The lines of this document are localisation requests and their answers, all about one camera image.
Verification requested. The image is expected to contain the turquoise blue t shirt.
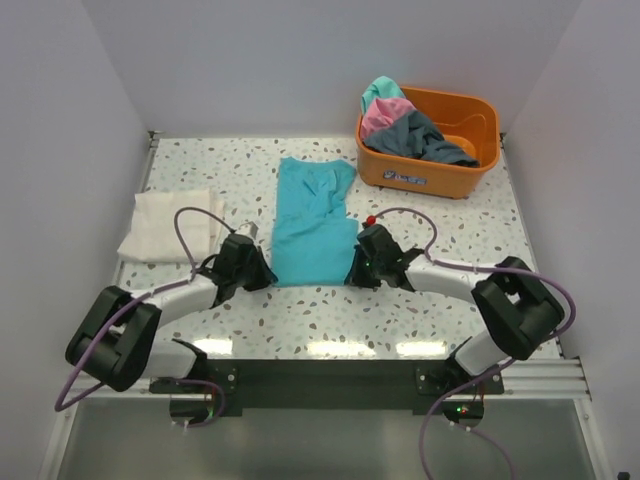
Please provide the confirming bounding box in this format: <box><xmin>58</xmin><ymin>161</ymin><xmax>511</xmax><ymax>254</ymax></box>
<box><xmin>271</xmin><ymin>157</ymin><xmax>359</xmax><ymax>287</ymax></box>

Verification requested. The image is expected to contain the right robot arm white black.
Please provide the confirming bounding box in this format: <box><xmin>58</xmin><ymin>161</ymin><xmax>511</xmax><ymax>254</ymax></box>
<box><xmin>345</xmin><ymin>225</ymin><xmax>565</xmax><ymax>393</ymax></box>

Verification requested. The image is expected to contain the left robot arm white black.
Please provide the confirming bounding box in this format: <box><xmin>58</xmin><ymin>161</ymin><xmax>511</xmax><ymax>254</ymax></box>
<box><xmin>65</xmin><ymin>233</ymin><xmax>277</xmax><ymax>392</ymax></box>

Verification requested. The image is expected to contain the folded cream t shirt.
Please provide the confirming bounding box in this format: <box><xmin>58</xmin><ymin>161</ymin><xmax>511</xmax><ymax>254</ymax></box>
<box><xmin>118</xmin><ymin>189</ymin><xmax>225</xmax><ymax>264</ymax></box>

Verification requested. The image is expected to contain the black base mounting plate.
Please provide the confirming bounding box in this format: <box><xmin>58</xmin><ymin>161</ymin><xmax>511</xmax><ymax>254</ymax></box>
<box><xmin>149</xmin><ymin>358</ymin><xmax>504</xmax><ymax>420</ymax></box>

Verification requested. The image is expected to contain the dark grey t shirt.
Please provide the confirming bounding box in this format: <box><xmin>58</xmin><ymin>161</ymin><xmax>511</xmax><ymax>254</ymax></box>
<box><xmin>363</xmin><ymin>110</ymin><xmax>480</xmax><ymax>168</ymax></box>

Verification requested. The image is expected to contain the pink t shirt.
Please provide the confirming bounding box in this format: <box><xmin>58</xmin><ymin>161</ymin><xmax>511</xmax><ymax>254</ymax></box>
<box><xmin>359</xmin><ymin>97</ymin><xmax>416</xmax><ymax>140</ymax></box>

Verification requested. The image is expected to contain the orange plastic basket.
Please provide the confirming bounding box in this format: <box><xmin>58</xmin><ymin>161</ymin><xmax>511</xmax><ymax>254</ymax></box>
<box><xmin>356</xmin><ymin>86</ymin><xmax>500</xmax><ymax>199</ymax></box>

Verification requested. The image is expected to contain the teal green t shirt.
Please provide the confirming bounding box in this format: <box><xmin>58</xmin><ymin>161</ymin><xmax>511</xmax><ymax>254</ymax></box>
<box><xmin>360</xmin><ymin>76</ymin><xmax>405</xmax><ymax>115</ymax></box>

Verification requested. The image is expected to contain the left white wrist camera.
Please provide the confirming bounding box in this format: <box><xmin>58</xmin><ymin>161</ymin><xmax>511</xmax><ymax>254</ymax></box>
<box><xmin>235</xmin><ymin>222</ymin><xmax>259</xmax><ymax>241</ymax></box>

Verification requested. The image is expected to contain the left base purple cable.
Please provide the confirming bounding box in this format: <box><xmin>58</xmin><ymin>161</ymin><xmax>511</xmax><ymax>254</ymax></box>
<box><xmin>172</xmin><ymin>377</ymin><xmax>226</xmax><ymax>430</ymax></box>

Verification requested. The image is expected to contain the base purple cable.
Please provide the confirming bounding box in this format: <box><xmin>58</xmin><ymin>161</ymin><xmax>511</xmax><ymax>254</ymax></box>
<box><xmin>418</xmin><ymin>369</ymin><xmax>519</xmax><ymax>480</ymax></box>
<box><xmin>172</xmin><ymin>377</ymin><xmax>226</xmax><ymax>430</ymax></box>

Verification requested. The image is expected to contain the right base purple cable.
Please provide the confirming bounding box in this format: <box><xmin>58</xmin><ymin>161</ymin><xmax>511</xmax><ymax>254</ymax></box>
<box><xmin>418</xmin><ymin>369</ymin><xmax>519</xmax><ymax>480</ymax></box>

